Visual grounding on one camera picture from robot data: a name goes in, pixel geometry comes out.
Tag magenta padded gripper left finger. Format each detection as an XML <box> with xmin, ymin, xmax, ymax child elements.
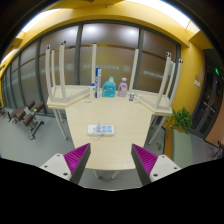
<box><xmin>39</xmin><ymin>142</ymin><xmax>92</xmax><ymax>185</ymax></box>

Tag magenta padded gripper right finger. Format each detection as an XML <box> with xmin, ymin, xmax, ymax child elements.
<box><xmin>130</xmin><ymin>143</ymin><xmax>182</xmax><ymax>187</ymax></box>

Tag white charger plug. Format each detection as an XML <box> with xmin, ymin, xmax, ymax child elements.
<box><xmin>96</xmin><ymin>122</ymin><xmax>101</xmax><ymax>133</ymax></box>

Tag grey green planter box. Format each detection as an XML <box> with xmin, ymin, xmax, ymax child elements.
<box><xmin>171</xmin><ymin>130</ymin><xmax>193</xmax><ymax>168</ymax></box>

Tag white power strip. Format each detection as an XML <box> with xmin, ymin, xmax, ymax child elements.
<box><xmin>87</xmin><ymin>125</ymin><xmax>114</xmax><ymax>136</ymax></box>

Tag light wood main table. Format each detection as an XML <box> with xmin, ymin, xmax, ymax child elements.
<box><xmin>66</xmin><ymin>97</ymin><xmax>152</xmax><ymax>178</ymax></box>

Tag green potted plant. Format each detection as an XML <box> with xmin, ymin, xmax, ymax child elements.
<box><xmin>166</xmin><ymin>107</ymin><xmax>192</xmax><ymax>134</ymax></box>

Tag upturned white table right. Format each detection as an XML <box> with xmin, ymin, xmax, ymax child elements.
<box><xmin>129</xmin><ymin>49</ymin><xmax>183</xmax><ymax>116</ymax></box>

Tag upturned white table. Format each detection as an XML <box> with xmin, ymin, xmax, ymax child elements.
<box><xmin>45</xmin><ymin>41</ymin><xmax>91</xmax><ymax>109</ymax></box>
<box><xmin>129</xmin><ymin>49</ymin><xmax>183</xmax><ymax>116</ymax></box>

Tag upturned white table left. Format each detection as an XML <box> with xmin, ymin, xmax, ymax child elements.
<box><xmin>45</xmin><ymin>41</ymin><xmax>91</xmax><ymax>109</ymax></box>

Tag small blue white container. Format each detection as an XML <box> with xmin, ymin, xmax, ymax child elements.
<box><xmin>129</xmin><ymin>93</ymin><xmax>135</xmax><ymax>101</ymax></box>

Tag brown exercise bench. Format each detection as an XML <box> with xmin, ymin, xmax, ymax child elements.
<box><xmin>8</xmin><ymin>100</ymin><xmax>45</xmax><ymax>140</ymax></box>

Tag pink detergent bottle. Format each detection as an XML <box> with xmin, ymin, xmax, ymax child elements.
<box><xmin>118</xmin><ymin>78</ymin><xmax>128</xmax><ymax>97</ymax></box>

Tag small white bottle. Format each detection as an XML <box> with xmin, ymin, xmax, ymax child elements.
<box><xmin>90</xmin><ymin>83</ymin><xmax>96</xmax><ymax>100</ymax></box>

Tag teal detergent bottle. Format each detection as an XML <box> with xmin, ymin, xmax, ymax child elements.
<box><xmin>102</xmin><ymin>77</ymin><xmax>116</xmax><ymax>97</ymax></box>

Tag blue white tall box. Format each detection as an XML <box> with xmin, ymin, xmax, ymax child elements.
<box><xmin>95</xmin><ymin>68</ymin><xmax>101</xmax><ymax>98</ymax></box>

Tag dark exit door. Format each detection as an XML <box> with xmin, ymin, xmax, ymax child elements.
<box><xmin>191</xmin><ymin>66</ymin><xmax>224</xmax><ymax>140</ymax></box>

